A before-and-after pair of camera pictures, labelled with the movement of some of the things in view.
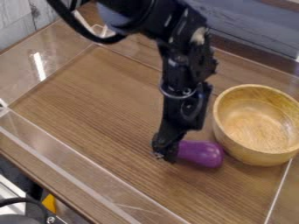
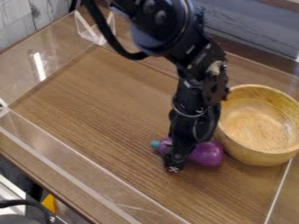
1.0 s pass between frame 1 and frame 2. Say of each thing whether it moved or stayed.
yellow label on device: stayed
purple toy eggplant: stayed
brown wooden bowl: stayed
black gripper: moved
